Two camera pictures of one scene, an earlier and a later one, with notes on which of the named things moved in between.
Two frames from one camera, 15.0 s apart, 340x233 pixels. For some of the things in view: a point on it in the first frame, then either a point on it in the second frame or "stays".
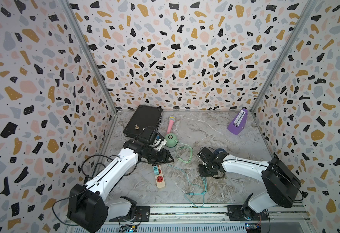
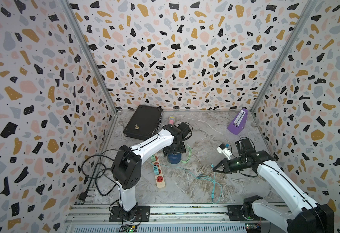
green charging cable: (186, 146) stays
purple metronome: (238, 123) stays
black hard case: (145, 120) stays
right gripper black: (201, 174) to (226, 169)
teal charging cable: (205, 192) to (197, 176)
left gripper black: (164, 157) to (182, 149)
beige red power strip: (160, 179) stays
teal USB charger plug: (156, 170) stays
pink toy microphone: (172, 119) stays
